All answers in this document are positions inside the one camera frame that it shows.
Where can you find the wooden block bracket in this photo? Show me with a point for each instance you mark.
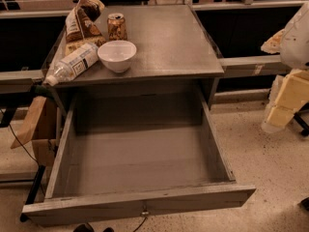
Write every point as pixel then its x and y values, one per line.
pixel 39 128

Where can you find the black stand leg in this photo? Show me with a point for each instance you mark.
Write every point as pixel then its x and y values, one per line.
pixel 36 185

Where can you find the brown chip bag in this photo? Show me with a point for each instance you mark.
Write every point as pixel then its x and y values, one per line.
pixel 80 25

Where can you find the white ceramic bowl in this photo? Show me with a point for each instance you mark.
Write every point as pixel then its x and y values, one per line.
pixel 117 56

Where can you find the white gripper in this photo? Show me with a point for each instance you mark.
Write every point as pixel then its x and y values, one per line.
pixel 296 43

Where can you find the orange soda can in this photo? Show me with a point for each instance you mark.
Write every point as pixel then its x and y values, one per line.
pixel 116 25

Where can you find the grey cabinet with top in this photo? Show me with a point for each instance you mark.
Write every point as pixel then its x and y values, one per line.
pixel 163 81

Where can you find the clear plastic water bottle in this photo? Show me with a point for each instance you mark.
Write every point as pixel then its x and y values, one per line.
pixel 70 67

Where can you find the open grey top drawer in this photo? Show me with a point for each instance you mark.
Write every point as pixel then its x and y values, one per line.
pixel 137 155

